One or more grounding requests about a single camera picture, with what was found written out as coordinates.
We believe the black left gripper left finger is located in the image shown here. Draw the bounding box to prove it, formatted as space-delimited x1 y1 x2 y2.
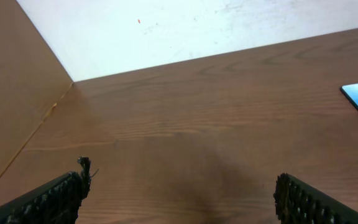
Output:
0 157 91 224

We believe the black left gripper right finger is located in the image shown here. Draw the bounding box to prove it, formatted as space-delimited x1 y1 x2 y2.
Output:
273 173 358 224

